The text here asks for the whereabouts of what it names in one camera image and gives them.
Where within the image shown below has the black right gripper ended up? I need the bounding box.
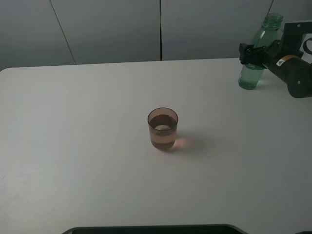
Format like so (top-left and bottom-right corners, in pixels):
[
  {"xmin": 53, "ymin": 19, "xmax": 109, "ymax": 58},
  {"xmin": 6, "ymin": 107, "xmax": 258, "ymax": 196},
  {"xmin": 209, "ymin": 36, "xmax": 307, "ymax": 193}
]
[{"xmin": 239, "ymin": 40, "xmax": 312, "ymax": 98}]

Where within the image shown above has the green transparent water bottle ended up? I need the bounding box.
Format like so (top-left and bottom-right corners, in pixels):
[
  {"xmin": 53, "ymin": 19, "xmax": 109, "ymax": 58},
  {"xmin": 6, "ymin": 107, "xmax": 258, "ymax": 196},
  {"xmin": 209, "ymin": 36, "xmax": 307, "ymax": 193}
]
[{"xmin": 238, "ymin": 13, "xmax": 283, "ymax": 90}]

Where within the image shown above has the pink translucent plastic cup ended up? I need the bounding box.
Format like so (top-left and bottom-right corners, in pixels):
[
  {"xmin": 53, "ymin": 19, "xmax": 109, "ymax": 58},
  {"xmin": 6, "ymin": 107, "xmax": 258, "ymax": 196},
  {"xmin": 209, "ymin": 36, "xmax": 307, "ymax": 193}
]
[{"xmin": 147, "ymin": 107, "xmax": 178, "ymax": 151}]

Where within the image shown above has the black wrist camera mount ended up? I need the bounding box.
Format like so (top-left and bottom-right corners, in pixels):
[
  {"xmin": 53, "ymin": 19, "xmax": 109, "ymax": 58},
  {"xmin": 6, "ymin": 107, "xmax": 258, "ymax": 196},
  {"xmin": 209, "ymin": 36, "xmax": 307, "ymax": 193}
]
[{"xmin": 279, "ymin": 20, "xmax": 312, "ymax": 63}]

